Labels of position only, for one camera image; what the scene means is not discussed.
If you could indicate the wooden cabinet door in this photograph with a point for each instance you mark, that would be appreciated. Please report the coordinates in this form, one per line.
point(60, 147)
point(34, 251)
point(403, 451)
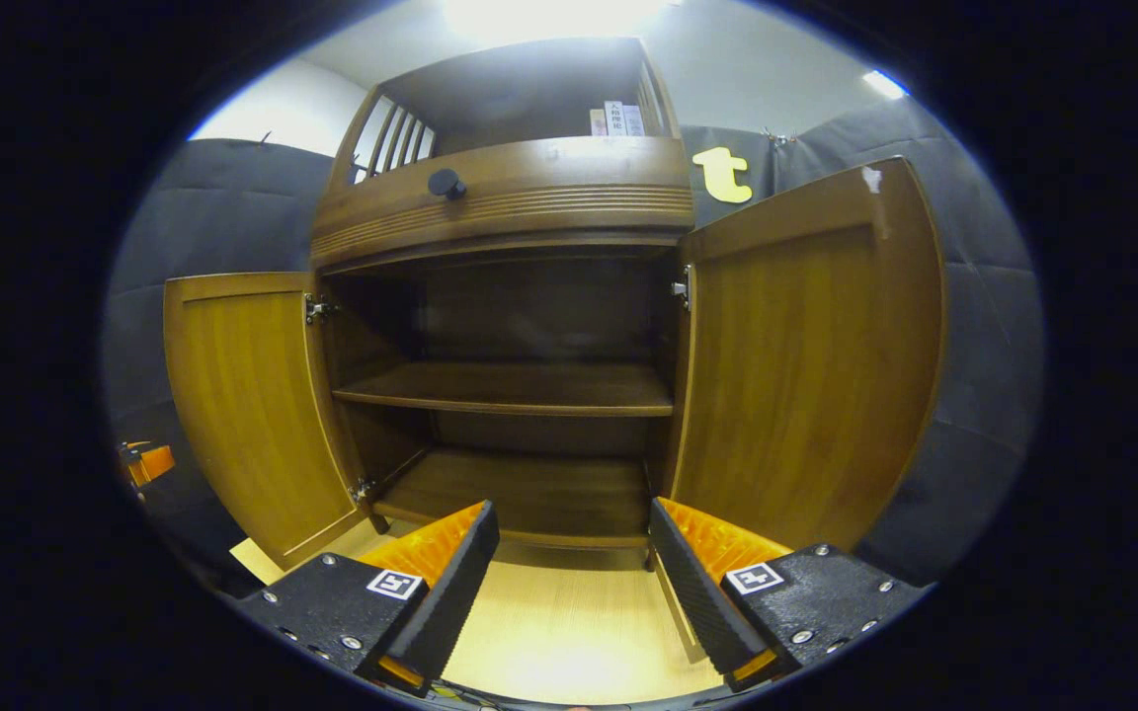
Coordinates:
point(806, 375)
point(253, 415)

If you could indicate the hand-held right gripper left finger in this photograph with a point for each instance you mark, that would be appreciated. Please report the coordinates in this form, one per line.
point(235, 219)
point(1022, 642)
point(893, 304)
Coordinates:
point(460, 583)

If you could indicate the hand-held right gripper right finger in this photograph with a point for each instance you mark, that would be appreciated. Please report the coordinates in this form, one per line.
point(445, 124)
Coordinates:
point(692, 592)

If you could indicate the small ceiling light panel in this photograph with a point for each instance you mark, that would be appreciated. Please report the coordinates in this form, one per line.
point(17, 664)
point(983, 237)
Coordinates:
point(885, 84)

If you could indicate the pale blue book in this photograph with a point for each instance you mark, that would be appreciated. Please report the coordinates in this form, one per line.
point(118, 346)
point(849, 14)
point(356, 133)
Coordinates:
point(633, 121)

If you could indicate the wooden cabinet inner shelf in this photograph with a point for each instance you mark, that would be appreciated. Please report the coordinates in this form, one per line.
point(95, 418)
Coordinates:
point(510, 387)

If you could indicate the white book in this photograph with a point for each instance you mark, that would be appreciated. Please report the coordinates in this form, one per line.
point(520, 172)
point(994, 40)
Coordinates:
point(614, 118)

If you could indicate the metal cloth clip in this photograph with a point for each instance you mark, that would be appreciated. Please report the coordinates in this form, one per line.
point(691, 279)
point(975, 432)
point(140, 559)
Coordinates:
point(777, 138)

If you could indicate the black backdrop cloth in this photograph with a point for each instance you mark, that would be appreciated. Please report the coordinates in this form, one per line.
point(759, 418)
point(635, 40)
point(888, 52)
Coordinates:
point(984, 326)

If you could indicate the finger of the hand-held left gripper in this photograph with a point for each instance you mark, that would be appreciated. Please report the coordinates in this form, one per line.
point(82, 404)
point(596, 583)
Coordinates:
point(152, 464)

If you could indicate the black round drawer knob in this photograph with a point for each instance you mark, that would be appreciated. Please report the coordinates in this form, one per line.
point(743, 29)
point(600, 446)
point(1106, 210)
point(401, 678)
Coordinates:
point(446, 184)

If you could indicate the pink book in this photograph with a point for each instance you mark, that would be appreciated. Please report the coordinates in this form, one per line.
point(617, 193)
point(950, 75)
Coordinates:
point(598, 123)

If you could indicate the large ceiling light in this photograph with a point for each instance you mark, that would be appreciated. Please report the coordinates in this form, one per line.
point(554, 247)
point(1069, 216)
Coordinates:
point(554, 15)

